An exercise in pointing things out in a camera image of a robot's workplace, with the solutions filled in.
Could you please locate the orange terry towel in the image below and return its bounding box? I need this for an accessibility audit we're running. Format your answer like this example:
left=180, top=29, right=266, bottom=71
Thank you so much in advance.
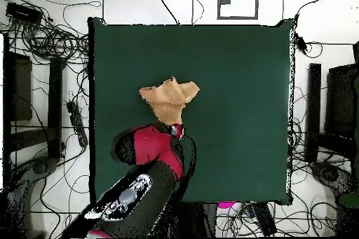
left=137, top=76, right=201, bottom=126

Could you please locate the black flat block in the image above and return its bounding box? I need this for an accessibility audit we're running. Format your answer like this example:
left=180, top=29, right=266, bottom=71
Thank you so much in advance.
left=250, top=202, right=278, bottom=237

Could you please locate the dark green table cloth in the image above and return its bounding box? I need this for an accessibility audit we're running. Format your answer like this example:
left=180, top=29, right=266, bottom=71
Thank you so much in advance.
left=88, top=16, right=294, bottom=207

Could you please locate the black power strip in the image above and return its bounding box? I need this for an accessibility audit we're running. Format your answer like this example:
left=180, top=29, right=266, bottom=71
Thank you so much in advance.
left=65, top=100, right=89, bottom=149

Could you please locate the gray round tripod foot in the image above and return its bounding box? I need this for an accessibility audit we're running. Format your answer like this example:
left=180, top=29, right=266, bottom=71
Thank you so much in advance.
left=309, top=161, right=357, bottom=192
left=32, top=156, right=60, bottom=177

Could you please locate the black power adapter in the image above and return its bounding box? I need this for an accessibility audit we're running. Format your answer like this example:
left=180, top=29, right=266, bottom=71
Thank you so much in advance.
left=294, top=34, right=323, bottom=59

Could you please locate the green object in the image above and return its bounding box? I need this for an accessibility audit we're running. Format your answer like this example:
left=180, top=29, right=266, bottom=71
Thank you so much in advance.
left=337, top=192, right=359, bottom=209

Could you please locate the black box device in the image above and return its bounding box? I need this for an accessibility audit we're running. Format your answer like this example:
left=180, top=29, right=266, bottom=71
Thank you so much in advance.
left=4, top=1, right=43, bottom=25

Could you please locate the black cable bundle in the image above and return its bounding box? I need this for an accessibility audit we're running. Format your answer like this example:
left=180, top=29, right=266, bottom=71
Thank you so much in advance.
left=287, top=84, right=354, bottom=237

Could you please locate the black frame stand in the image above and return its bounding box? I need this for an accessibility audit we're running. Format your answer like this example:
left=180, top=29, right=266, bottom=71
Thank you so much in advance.
left=2, top=33, right=67, bottom=164
left=304, top=41, right=359, bottom=164

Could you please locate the long black cable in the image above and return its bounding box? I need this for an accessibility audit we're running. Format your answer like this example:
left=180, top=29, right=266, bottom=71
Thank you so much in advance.
left=150, top=0, right=181, bottom=26

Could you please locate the black cable tangle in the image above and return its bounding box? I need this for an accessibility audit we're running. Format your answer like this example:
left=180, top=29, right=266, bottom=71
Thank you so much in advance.
left=0, top=0, right=92, bottom=67

